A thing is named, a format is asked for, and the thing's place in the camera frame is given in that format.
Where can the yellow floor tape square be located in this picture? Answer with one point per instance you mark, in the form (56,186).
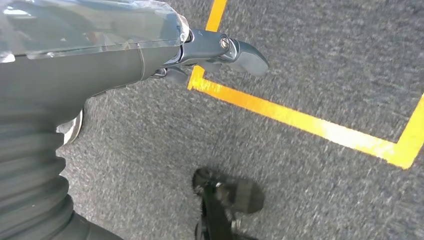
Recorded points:
(298,119)

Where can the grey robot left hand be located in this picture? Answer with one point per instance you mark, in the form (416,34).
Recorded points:
(82,76)

